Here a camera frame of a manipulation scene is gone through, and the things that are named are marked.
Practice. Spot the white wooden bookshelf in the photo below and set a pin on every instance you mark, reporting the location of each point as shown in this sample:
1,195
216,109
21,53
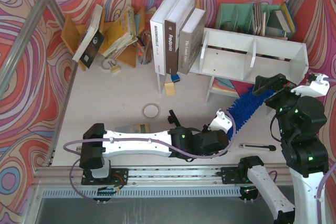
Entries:
243,57

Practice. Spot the white Mademoiselle book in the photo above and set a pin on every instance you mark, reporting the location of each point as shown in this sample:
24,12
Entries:
158,34

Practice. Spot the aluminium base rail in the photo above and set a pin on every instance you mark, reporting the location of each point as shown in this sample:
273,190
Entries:
141,182

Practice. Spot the brown Fredonia book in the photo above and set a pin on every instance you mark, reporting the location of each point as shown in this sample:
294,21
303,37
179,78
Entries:
173,24

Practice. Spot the black white pen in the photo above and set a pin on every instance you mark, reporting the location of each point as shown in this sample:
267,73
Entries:
270,148

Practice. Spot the white book black cover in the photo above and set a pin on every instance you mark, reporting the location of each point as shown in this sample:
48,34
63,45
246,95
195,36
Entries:
90,39

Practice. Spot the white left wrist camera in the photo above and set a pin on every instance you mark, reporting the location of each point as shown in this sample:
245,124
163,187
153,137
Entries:
222,121

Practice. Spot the blue microfiber duster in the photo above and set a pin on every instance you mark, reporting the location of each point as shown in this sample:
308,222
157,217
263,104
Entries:
244,107

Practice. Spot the blue black small eraser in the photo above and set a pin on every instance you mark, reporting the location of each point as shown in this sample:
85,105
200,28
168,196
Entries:
175,78

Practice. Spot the taupe Lonely Ones book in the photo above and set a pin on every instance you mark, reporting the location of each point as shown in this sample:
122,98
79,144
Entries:
191,37

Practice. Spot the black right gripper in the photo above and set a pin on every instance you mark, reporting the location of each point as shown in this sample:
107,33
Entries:
269,85

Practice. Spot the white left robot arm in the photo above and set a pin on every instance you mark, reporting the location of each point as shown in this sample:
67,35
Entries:
186,143

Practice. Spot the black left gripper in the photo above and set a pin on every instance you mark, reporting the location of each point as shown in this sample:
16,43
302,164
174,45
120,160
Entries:
174,119

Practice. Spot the blue yellow folders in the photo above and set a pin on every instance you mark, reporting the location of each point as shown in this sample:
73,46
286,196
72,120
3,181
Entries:
285,18

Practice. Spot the yellow worn books stack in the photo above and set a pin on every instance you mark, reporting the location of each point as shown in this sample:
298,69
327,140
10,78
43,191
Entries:
119,35

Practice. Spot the small wooden block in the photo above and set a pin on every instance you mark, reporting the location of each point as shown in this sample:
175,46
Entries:
170,89

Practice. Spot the teal desk organizer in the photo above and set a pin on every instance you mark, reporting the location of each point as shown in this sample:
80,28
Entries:
254,19

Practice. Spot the clear pencil cup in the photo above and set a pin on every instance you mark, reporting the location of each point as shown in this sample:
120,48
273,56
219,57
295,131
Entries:
144,48

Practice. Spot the teal paper sheets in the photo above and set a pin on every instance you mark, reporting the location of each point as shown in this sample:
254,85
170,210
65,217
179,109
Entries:
223,85

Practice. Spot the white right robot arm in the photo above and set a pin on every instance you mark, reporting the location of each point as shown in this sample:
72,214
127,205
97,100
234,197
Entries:
309,169

